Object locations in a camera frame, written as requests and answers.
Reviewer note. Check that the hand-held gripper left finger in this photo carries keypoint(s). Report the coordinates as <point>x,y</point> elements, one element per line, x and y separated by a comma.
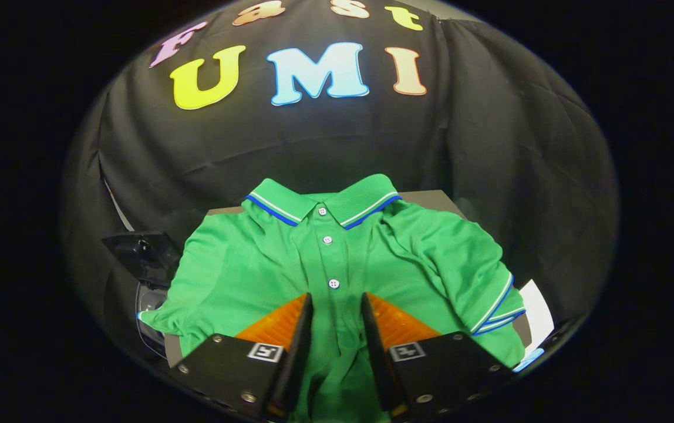
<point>299,352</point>

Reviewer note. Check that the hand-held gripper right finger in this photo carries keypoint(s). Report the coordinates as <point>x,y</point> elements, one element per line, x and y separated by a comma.
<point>375,352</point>

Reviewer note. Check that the green polo shirt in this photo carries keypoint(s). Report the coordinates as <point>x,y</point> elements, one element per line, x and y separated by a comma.
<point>243,264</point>

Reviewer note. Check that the grey washing machine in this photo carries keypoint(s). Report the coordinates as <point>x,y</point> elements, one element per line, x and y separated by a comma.
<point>148,308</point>

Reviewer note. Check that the dark transparent washing machine lid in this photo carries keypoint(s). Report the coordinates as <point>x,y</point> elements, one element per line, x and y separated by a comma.
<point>146,255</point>

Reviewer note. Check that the white flat board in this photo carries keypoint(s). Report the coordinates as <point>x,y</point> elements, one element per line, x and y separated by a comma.
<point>539,314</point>

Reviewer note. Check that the black backdrop cloth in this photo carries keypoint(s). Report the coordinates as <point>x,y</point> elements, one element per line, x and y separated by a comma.
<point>313,141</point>

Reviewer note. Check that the beige cabinet with black frame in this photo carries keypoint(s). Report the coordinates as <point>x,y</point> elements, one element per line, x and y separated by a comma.
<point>431,200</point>

